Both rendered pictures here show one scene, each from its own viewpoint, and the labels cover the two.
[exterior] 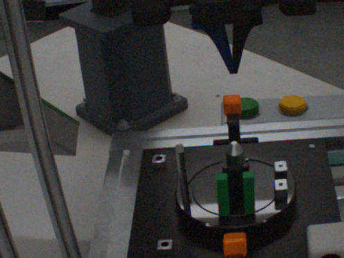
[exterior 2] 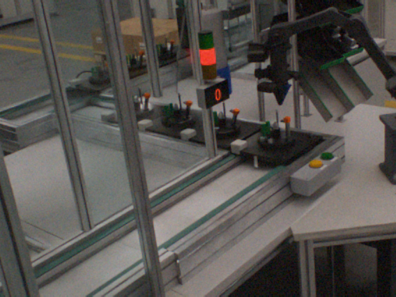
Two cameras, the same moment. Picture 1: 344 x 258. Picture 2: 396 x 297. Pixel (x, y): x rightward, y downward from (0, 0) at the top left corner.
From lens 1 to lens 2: 246 cm
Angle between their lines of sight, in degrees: 106
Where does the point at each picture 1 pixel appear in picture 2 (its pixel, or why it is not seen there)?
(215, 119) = (374, 187)
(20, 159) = not seen: hidden behind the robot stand
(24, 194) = (364, 146)
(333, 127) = (293, 169)
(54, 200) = (295, 110)
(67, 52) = not seen: outside the picture
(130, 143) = (333, 138)
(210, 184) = (283, 134)
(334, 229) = (239, 143)
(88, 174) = (364, 157)
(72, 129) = (327, 113)
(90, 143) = not seen: hidden behind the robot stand
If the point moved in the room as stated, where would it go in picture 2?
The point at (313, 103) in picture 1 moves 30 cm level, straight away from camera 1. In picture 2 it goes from (312, 169) to (394, 196)
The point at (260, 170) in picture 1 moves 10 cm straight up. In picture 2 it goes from (278, 141) to (277, 115)
